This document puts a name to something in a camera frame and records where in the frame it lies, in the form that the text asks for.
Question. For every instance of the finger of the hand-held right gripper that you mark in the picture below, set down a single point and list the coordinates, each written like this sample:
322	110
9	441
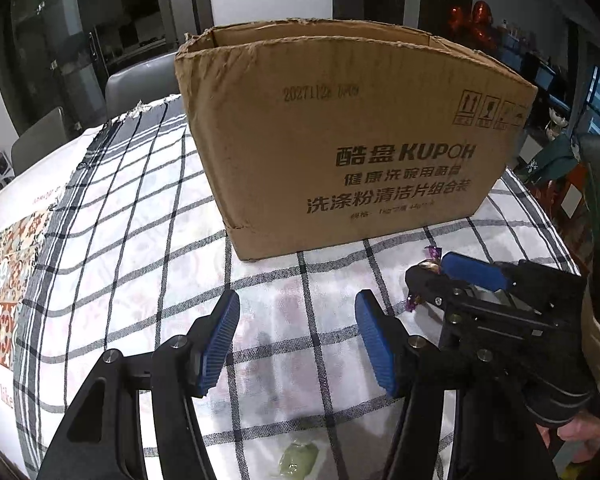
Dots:
430	285
472	270

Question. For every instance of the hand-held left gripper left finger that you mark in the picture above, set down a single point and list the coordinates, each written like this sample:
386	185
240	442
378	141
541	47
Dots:
220	340

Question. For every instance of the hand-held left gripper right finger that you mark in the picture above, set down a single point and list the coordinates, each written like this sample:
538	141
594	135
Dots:
375	345

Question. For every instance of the purple candy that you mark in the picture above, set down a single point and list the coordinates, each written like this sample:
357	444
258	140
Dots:
432	257

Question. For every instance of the brown cardboard box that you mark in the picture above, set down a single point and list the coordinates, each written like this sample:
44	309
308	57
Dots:
355	135

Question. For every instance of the person's right hand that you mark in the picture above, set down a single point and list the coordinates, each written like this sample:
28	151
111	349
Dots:
587	427

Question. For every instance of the wooden chair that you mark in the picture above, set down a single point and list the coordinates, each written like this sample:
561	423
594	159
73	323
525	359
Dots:
572	200

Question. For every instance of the checked tablecloth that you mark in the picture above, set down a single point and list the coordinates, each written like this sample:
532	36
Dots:
130	240

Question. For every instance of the green cloth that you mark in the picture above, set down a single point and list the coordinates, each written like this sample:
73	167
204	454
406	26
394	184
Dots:
550	160

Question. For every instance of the green candy clear wrapper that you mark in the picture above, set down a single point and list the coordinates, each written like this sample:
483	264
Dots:
297	460

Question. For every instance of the patterned table mat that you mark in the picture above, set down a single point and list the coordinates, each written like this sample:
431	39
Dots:
5	285

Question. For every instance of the red balloons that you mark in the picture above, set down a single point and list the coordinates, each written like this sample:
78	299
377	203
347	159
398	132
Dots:
472	22

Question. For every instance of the grey chair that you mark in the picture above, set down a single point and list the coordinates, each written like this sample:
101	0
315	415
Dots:
140	85
40	145

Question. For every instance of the glass sliding door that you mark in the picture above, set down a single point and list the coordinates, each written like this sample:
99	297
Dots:
80	35

